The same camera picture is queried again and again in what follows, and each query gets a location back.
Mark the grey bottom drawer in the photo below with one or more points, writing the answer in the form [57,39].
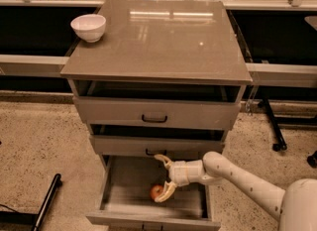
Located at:
[125,199]

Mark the white ceramic bowl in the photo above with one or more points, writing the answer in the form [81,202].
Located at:
[89,28]

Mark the black stand leg left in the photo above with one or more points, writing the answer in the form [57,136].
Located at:
[55,184]

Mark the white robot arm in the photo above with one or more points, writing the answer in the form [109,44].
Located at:
[294,208]

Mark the grey drawer cabinet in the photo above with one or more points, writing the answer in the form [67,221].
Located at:
[161,50]

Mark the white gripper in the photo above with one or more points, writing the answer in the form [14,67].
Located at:
[178,173]

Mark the black stand leg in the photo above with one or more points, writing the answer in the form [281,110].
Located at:
[55,184]
[280,144]

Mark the grey top drawer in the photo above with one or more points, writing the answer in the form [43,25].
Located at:
[157,113]

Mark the grey middle drawer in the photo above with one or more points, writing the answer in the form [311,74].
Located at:
[138,141]

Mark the red apple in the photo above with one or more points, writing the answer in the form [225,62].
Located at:
[156,190]

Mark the black stand leg right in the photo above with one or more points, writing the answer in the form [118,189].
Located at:
[280,144]

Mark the grey drawer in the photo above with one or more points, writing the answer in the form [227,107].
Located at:
[157,113]
[125,199]
[138,141]

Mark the black caster wheel far right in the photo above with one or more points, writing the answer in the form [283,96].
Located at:
[312,160]

